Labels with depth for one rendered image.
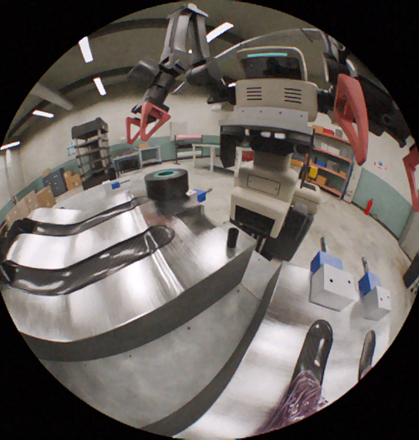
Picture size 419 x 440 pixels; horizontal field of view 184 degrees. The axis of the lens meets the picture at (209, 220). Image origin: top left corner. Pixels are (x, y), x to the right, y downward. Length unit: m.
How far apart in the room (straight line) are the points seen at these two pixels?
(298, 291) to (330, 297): 0.04
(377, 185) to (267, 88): 5.14
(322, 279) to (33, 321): 0.28
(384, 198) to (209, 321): 5.52
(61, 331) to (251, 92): 0.62
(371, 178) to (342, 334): 5.27
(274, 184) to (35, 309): 0.57
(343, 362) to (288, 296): 0.12
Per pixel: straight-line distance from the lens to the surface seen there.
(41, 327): 0.17
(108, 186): 0.65
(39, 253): 0.23
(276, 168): 0.48
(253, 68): 0.52
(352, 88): 0.15
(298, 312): 0.15
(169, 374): 0.19
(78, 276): 0.18
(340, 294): 0.16
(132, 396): 0.22
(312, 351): 0.16
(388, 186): 5.54
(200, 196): 0.35
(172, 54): 0.45
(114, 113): 6.93
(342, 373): 0.19
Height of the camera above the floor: 0.98
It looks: 35 degrees down
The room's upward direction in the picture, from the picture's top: 1 degrees clockwise
